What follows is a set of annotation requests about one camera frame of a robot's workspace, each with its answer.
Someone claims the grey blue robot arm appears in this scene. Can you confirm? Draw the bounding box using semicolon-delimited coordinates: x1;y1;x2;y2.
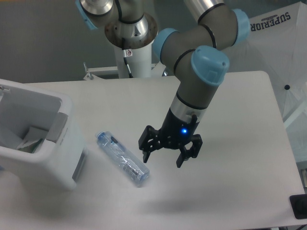
76;0;250;167

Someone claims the black device at corner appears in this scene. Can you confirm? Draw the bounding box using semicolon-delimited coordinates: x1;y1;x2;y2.
289;194;307;219

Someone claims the white Superior umbrella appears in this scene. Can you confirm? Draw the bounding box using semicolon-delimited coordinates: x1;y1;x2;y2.
225;2;307;162

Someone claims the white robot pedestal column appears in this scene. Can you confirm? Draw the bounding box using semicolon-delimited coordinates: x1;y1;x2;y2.
113;43;152;79

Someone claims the white paper in bin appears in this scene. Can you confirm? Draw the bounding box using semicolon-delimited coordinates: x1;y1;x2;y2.
24;126;48;141

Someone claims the white trash can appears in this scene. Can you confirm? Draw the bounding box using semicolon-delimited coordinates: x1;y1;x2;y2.
0;80;87;190

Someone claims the white table mounting bracket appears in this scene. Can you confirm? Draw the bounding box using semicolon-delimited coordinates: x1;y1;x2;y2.
83;62;119;81

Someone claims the white plastic wrapper bag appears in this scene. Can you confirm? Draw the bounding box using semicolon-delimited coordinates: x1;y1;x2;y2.
17;138;44;154

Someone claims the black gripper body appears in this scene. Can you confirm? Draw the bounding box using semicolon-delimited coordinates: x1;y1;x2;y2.
158;109;202;151

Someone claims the clear plastic water bottle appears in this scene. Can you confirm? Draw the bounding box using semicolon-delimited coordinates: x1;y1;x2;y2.
95;131;150;186

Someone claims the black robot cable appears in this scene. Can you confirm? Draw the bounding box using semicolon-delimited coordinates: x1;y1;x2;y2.
121;38;134;79

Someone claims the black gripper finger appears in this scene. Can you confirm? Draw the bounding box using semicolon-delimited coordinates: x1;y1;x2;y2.
138;126;163;163
176;134;203;168

